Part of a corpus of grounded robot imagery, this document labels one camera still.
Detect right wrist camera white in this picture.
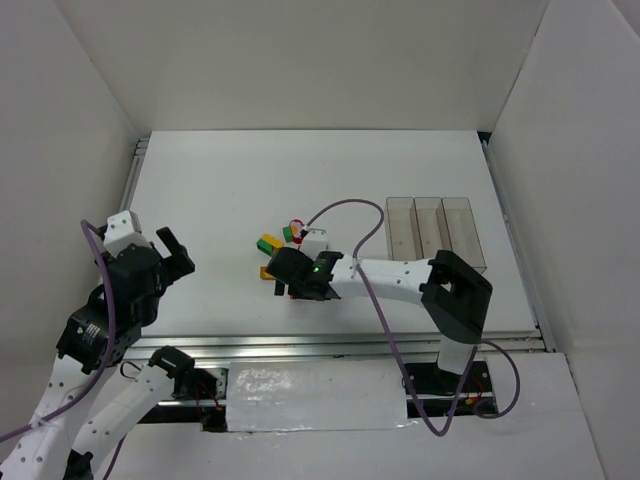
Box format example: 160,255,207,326
299,228,329,260

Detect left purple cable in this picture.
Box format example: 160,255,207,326
0,218,126,480

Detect white foil cover plate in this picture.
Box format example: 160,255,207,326
226,360,409,433

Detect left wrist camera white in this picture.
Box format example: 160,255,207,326
103,210,149,257

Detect small green lego brick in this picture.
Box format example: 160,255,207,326
282,226,294,243

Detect green lego on yellow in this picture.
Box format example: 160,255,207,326
256,239,277,256

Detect red flower lego piece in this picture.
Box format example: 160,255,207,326
289,219,306,245

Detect middle clear container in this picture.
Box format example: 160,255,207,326
414,197,451,259

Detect purple cable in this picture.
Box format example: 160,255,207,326
299,198,522,437
0,218,126,480

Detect yellow sloped lego brick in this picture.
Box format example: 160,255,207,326
262,234,284,249

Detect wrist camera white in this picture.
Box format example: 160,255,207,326
299,228,329,260
103,210,149,257

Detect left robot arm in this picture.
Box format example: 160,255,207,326
1,222,207,479

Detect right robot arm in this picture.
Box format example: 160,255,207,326
266,247,493,377

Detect right clear container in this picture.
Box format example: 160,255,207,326
442,197,487,274

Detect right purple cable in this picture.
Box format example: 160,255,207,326
299,198,522,437

